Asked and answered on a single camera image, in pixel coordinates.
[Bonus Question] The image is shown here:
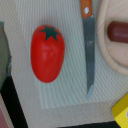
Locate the yellow snack box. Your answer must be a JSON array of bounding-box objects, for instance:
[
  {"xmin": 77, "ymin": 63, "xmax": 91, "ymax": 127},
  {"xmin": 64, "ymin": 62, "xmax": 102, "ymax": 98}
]
[{"xmin": 112, "ymin": 93, "xmax": 128, "ymax": 128}]

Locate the pale green gripper finger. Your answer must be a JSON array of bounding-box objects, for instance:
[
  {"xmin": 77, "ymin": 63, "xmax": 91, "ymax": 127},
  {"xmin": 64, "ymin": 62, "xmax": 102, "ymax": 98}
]
[{"xmin": 0, "ymin": 21, "xmax": 11, "ymax": 89}]

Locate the pink brown board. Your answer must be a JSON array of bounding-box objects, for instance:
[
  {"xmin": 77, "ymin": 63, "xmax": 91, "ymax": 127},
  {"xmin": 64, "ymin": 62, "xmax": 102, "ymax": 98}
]
[{"xmin": 0, "ymin": 95, "xmax": 14, "ymax": 128}]

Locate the brown toy sausage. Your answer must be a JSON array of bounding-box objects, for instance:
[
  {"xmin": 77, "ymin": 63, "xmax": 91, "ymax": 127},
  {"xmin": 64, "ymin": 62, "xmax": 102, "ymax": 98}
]
[{"xmin": 107, "ymin": 21, "xmax": 128, "ymax": 43}]

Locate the round beige plate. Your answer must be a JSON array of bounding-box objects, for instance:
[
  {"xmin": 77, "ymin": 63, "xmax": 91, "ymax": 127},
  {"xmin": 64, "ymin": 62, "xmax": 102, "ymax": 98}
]
[{"xmin": 97, "ymin": 0, "xmax": 128, "ymax": 76}]

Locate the red toy tomato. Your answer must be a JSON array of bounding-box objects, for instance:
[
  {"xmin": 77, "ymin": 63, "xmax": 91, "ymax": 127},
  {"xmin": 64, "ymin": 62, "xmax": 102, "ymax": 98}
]
[{"xmin": 31, "ymin": 25, "xmax": 65, "ymax": 83}]

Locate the knife with orange handle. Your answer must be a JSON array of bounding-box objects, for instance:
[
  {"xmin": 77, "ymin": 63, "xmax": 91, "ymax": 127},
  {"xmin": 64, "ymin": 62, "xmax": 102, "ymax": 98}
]
[{"xmin": 80, "ymin": 0, "xmax": 95, "ymax": 99}]

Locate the beige woven placemat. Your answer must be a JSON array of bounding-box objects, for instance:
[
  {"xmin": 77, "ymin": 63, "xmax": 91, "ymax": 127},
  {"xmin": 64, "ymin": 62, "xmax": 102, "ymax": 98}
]
[{"xmin": 0, "ymin": 0, "xmax": 128, "ymax": 128}]

